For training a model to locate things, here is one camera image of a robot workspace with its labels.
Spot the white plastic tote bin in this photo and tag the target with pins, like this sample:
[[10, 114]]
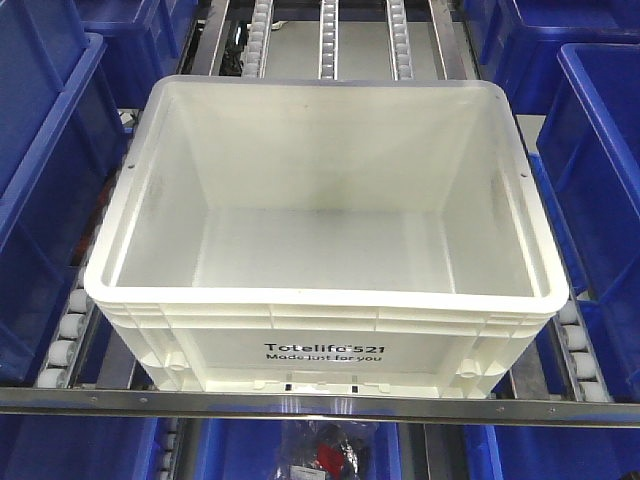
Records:
[[375, 238]]

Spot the blue bin lower centre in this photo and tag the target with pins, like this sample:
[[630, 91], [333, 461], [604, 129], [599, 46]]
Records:
[[248, 449]]

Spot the blue bin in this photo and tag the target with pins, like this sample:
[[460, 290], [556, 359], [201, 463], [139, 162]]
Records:
[[248, 449], [516, 42], [530, 452], [589, 152], [144, 42], [61, 138], [80, 447]]

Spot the blue bin upper left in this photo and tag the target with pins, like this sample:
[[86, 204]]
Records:
[[144, 42]]

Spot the blue bin lower right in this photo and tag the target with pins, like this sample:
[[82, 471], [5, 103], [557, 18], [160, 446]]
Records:
[[530, 452]]

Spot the blue bin upper right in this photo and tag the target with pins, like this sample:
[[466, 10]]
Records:
[[516, 42]]

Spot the blue bin left front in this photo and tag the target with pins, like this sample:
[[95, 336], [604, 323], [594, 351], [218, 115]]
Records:
[[61, 138]]

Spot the blue bin right front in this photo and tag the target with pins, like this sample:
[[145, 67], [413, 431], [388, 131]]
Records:
[[589, 152]]

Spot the blue bin lower left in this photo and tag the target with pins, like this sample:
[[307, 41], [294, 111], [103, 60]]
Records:
[[80, 447]]

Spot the rear roller track middle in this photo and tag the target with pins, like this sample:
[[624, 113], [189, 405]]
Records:
[[328, 40]]

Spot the rear roller track left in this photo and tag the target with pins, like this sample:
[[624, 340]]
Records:
[[258, 39]]

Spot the rear roller track right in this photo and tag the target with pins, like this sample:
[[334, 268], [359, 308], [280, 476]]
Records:
[[399, 41]]

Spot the bagged black red parts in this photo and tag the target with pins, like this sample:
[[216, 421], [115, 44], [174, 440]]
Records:
[[313, 449]]

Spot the left white roller track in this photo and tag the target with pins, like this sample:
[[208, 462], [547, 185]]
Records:
[[64, 349]]

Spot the white roller track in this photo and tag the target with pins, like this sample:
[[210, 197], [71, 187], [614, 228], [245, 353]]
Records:
[[583, 376], [64, 349]]

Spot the right white roller track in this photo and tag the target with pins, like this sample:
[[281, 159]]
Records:
[[583, 376]]

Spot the steel shelf front rail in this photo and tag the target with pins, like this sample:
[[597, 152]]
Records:
[[151, 403]]

